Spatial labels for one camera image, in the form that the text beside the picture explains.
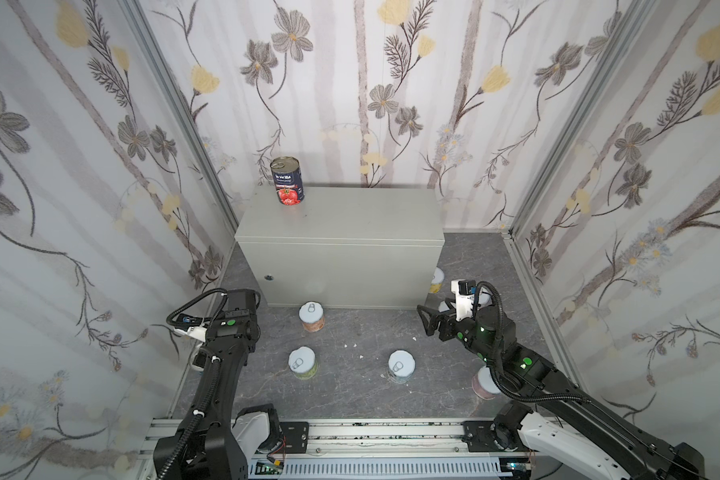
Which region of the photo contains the pink label can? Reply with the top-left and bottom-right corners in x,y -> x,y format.
471,366 -> 501,400

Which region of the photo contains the light blue label can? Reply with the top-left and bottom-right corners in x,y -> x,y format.
387,350 -> 416,383

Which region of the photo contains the white slotted cable duct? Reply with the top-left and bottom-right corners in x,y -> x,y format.
248,457 -> 513,479

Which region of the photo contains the yellow label can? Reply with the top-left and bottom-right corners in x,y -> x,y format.
429,267 -> 445,294

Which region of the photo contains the green label can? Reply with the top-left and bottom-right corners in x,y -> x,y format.
288,346 -> 318,380

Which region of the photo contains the aluminium corner frame right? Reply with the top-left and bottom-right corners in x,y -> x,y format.
506,0 -> 657,239

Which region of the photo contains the orange label can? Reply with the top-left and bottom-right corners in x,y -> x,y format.
299,301 -> 325,332

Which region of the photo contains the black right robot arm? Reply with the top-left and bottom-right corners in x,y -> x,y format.
417,305 -> 705,479

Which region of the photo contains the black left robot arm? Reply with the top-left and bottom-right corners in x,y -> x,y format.
153,288 -> 286,479

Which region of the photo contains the teal label can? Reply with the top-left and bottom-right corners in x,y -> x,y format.
470,289 -> 492,309

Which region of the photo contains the aluminium corner frame left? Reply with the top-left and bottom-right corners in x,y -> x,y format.
118,0 -> 238,235

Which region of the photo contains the grey metal cabinet box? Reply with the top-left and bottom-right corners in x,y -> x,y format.
235,187 -> 445,310

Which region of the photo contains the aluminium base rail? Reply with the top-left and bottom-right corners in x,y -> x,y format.
137,418 -> 577,460

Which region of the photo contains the dark blue tomato can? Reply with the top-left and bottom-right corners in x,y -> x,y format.
270,156 -> 304,206

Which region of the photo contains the aluminium corner frame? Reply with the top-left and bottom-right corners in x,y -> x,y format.
506,0 -> 657,239
118,0 -> 238,235

